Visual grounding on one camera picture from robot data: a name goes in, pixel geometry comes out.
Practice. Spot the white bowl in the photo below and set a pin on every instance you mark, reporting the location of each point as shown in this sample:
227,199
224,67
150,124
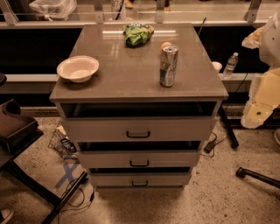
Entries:
78,69

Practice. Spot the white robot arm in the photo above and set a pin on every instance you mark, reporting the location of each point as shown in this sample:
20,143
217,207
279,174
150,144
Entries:
267,39

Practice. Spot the orange fruit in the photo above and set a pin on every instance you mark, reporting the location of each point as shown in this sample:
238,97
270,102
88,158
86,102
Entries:
165,44

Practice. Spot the wire basket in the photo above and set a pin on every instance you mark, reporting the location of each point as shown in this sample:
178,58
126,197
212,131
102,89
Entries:
60,143

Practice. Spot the clear plastic bag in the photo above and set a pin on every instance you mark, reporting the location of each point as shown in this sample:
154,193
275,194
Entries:
53,9

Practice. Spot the black chair leg right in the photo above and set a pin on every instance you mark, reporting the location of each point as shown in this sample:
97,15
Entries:
242,173

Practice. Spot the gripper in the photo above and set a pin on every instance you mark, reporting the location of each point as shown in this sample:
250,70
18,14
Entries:
271,44

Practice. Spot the dark chair left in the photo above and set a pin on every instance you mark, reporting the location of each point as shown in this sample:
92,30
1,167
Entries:
17,134

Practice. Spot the black table leg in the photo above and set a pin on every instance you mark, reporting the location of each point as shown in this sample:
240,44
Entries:
228,128

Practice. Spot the white paper cup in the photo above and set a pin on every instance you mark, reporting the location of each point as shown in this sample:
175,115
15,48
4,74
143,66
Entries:
217,66

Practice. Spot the shoe at corner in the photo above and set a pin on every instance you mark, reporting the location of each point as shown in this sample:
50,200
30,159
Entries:
5,215

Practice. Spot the blue tape cross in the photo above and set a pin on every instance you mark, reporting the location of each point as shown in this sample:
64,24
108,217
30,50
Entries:
68,176

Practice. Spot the silver blue drink can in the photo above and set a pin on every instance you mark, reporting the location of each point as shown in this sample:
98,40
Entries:
168,65

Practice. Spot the clear plastic water bottle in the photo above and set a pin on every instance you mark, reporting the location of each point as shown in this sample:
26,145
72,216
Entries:
230,66

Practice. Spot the black power adapter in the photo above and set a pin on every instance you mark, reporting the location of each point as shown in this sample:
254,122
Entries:
209,146

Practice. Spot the grey drawer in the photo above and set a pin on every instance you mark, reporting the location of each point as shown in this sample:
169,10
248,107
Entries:
138,159
132,130
141,180

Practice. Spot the green chip bag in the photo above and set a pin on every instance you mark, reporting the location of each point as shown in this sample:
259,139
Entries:
137,33

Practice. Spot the grey drawer cabinet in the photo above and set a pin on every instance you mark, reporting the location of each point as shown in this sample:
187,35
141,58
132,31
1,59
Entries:
127,86

